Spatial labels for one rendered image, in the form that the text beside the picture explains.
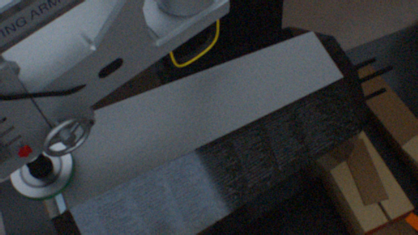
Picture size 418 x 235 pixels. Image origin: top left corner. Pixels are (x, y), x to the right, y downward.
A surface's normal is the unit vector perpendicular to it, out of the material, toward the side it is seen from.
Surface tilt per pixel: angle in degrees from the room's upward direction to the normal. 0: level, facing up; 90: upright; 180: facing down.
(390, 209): 0
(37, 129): 90
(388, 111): 0
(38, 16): 90
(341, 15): 0
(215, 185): 45
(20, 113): 90
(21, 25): 90
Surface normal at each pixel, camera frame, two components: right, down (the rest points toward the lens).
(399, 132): -0.07, -0.48
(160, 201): 0.27, 0.21
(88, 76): 0.62, 0.67
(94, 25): -0.55, 0.00
